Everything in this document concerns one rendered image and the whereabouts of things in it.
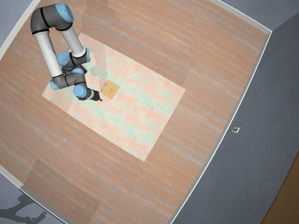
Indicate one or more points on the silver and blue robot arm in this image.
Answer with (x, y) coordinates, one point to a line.
(60, 16)

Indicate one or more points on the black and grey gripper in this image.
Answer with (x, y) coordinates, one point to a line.
(94, 96)

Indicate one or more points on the tan flat mat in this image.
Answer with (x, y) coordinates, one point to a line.
(106, 89)

